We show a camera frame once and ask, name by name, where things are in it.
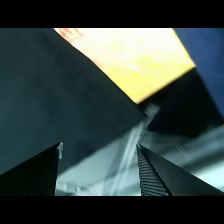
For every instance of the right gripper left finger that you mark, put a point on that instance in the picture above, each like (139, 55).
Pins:
(36, 176)

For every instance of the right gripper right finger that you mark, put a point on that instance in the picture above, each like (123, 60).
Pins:
(163, 176)

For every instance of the dark grey garment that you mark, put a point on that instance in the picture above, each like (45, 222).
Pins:
(60, 100)

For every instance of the dark blue garment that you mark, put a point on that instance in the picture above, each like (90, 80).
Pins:
(200, 90)

